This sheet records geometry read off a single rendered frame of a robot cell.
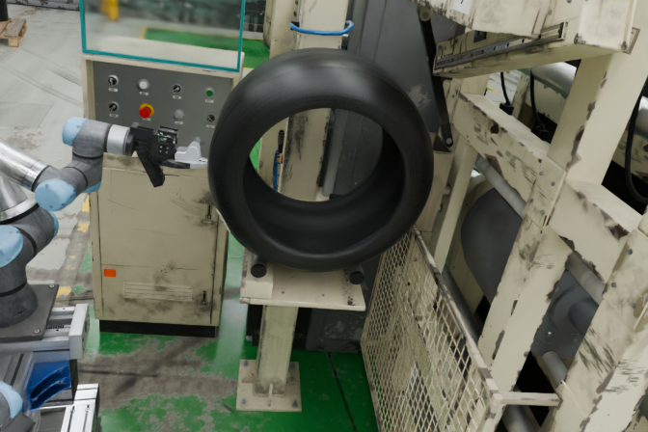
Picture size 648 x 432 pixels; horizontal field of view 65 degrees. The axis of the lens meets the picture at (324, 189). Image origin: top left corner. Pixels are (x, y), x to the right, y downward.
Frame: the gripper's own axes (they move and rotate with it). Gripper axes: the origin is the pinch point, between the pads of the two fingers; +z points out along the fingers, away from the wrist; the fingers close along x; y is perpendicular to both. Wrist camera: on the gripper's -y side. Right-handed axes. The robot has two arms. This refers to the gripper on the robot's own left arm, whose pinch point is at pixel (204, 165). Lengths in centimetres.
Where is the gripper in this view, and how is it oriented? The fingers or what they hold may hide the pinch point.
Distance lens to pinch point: 140.0
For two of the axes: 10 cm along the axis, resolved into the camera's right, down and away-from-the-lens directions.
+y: 2.6, -8.8, -4.1
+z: 9.6, 2.0, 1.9
